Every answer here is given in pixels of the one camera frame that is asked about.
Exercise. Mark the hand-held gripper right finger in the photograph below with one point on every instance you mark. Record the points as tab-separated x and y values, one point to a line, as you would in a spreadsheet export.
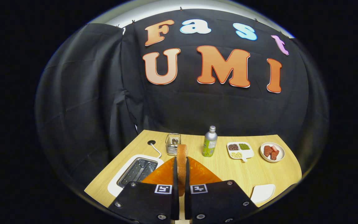
219	202

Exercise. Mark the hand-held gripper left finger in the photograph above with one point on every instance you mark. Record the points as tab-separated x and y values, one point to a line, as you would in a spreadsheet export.
148	202

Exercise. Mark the brown-crusted bread slice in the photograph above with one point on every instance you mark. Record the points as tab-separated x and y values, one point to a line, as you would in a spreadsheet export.
181	165

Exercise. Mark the white toaster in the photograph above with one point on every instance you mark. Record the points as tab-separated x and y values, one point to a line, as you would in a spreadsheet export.
113	186

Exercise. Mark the white square plate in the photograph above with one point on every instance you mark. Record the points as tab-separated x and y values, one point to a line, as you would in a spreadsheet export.
263	193

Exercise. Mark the pile of pale beans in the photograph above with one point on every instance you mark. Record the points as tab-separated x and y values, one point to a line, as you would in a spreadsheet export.
236	155

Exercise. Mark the white divided dish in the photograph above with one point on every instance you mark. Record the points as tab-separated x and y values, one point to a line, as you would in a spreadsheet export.
249	154

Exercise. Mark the pile of dark beans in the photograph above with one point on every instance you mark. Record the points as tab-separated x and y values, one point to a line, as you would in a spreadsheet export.
233	147

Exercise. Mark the silver bottle with green label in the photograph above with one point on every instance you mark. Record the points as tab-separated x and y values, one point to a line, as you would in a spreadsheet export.
209	143

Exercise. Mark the pile of green beans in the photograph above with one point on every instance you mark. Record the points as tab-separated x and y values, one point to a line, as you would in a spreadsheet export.
244	146

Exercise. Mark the dark red meat piece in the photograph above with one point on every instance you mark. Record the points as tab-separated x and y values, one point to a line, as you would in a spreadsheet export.
268	151
274	155

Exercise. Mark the pink meat piece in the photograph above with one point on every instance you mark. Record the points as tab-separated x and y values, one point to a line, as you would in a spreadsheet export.
274	148

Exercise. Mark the round white plate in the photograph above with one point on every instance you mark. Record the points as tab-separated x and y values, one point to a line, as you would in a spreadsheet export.
281	152

